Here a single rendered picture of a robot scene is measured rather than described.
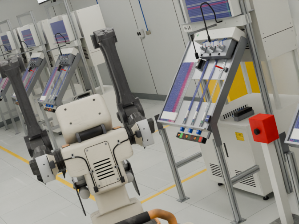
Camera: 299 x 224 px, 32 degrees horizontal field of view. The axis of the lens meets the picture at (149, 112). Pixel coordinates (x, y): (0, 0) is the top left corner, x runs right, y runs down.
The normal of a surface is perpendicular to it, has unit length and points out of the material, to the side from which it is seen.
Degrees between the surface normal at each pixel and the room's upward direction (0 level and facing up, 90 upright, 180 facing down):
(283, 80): 90
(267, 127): 90
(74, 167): 82
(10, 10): 90
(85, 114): 48
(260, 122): 90
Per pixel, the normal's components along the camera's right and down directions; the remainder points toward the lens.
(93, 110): 0.00, -0.51
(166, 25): -0.83, 0.36
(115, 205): 0.21, 0.02
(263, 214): -0.28, -0.93
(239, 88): 0.48, 0.07
